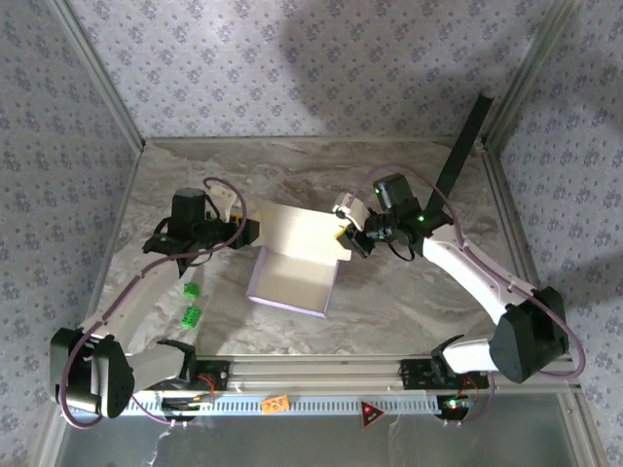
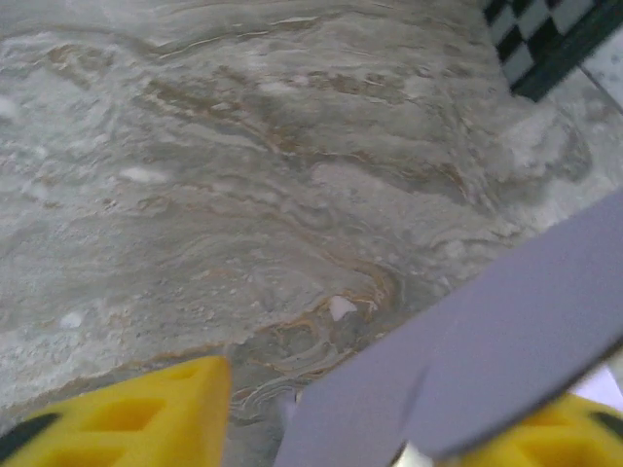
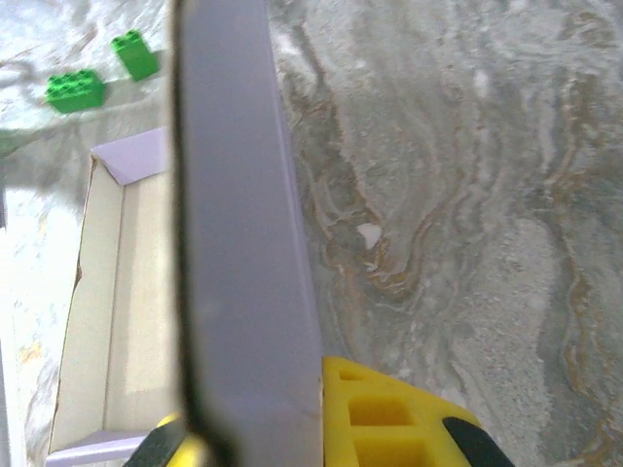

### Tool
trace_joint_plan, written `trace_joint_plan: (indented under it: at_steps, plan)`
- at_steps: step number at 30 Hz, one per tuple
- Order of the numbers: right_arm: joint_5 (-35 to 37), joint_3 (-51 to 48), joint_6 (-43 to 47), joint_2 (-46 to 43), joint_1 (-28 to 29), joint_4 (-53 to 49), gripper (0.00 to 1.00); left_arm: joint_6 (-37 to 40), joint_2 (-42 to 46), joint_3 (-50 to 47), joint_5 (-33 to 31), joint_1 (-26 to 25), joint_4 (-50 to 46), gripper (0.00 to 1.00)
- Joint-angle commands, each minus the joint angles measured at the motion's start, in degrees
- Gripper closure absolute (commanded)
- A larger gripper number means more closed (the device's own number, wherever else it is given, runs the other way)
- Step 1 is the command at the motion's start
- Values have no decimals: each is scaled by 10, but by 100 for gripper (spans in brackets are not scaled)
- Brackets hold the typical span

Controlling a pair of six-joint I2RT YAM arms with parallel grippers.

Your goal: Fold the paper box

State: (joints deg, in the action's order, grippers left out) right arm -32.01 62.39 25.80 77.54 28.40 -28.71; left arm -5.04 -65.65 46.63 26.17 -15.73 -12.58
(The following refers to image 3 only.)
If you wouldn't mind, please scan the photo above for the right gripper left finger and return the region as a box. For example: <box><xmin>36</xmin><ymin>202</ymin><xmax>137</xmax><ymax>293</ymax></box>
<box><xmin>130</xmin><ymin>412</ymin><xmax>215</xmax><ymax>467</ymax></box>

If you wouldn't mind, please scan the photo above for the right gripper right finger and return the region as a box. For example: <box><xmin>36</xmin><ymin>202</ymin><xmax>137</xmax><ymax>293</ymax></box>
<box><xmin>320</xmin><ymin>356</ymin><xmax>517</xmax><ymax>467</ymax></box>

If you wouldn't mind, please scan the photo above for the white and lilac paper box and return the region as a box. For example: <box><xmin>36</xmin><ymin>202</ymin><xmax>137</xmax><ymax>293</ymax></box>
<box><xmin>46</xmin><ymin>0</ymin><xmax>325</xmax><ymax>467</ymax></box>

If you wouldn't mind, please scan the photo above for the long green toy brick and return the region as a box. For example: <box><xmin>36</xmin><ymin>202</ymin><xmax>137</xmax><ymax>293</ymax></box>
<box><xmin>44</xmin><ymin>69</ymin><xmax>106</xmax><ymax>115</ymax></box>

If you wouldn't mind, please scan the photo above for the small green toy brick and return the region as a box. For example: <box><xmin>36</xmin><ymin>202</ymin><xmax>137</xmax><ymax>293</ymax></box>
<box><xmin>110</xmin><ymin>29</ymin><xmax>160</xmax><ymax>82</ymax></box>

